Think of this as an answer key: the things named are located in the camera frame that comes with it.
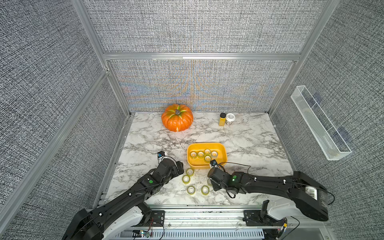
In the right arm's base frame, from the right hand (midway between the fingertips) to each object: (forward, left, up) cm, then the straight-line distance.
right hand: (212, 176), depth 85 cm
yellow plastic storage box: (+9, +7, -1) cm, 11 cm away
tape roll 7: (-7, +12, -2) cm, 14 cm away
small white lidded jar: (+42, -16, +3) cm, 45 cm away
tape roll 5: (+4, +13, -3) cm, 14 cm away
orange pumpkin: (+37, +21, +9) cm, 44 cm away
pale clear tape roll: (+18, +2, -3) cm, 18 cm away
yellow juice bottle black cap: (+40, -10, +3) cm, 41 cm away
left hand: (+4, +18, +6) cm, 20 cm away
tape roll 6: (-1, +15, -3) cm, 16 cm away
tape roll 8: (-6, +5, -3) cm, 8 cm away
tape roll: (+15, +11, -2) cm, 19 cm away
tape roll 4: (+12, +2, -2) cm, 12 cm away
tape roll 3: (+15, -2, -2) cm, 16 cm away
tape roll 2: (+15, +6, -1) cm, 16 cm away
